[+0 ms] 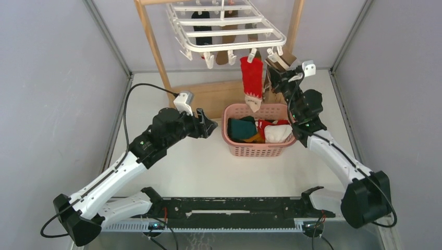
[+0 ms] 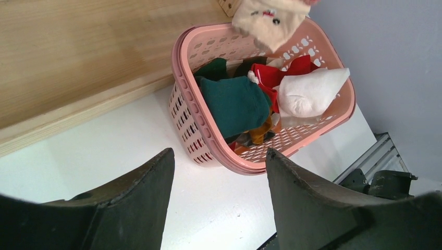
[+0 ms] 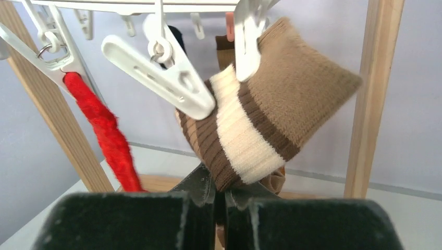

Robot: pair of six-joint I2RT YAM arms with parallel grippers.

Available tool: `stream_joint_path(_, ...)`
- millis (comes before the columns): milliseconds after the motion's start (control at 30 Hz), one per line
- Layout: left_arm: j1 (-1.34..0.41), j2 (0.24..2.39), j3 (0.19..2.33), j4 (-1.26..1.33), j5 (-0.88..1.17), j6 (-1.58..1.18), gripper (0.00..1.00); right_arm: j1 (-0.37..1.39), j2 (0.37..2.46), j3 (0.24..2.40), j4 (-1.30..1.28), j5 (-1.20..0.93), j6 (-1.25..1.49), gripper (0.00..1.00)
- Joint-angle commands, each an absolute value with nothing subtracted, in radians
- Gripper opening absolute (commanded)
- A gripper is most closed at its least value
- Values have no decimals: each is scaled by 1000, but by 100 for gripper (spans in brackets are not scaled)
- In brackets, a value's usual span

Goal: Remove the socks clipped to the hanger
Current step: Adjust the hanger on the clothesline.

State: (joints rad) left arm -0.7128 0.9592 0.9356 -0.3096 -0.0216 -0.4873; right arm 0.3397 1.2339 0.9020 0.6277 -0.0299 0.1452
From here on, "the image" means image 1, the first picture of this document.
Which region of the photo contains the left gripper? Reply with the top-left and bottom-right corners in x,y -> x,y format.
164,107 -> 217,148

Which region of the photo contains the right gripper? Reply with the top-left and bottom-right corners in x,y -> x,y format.
268,66 -> 304,121

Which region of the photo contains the dark green sock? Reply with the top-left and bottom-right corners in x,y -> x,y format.
227,116 -> 257,141

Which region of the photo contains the white plastic clip hanger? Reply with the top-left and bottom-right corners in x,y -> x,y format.
166,1 -> 287,69

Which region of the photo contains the olive orange striped sock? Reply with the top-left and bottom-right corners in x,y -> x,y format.
245,23 -> 262,60

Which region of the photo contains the red santa sock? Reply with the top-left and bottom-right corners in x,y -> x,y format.
255,119 -> 289,138

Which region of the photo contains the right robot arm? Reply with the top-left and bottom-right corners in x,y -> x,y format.
267,63 -> 398,229

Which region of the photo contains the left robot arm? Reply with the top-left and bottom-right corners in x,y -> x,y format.
53,108 -> 218,246

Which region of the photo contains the wooden hanger stand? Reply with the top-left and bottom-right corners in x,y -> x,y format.
134,1 -> 304,118

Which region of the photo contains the red sock with face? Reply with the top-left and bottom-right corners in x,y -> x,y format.
240,57 -> 263,113

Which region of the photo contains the pink laundry basket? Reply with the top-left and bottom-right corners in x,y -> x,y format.
222,103 -> 296,157

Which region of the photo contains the mustard yellow sock in basket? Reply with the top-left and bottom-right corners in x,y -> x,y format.
244,133 -> 265,144

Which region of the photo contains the tan brown sock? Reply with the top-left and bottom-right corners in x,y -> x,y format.
215,10 -> 239,66

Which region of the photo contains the navy blue sock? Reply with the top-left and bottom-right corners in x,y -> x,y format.
191,11 -> 213,46

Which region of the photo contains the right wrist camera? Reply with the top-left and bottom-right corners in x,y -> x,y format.
301,60 -> 316,78

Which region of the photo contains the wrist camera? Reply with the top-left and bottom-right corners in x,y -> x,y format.
301,60 -> 316,78
173,91 -> 194,116

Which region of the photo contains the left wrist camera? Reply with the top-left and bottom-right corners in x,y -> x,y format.
173,91 -> 194,116

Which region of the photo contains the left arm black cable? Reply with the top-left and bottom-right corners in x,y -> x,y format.
40,83 -> 180,239

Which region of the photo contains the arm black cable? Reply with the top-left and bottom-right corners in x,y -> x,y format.
40,83 -> 180,239
286,74 -> 398,229

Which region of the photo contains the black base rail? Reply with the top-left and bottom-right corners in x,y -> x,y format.
137,197 -> 336,230

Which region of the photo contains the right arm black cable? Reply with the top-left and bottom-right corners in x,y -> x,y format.
286,74 -> 398,229

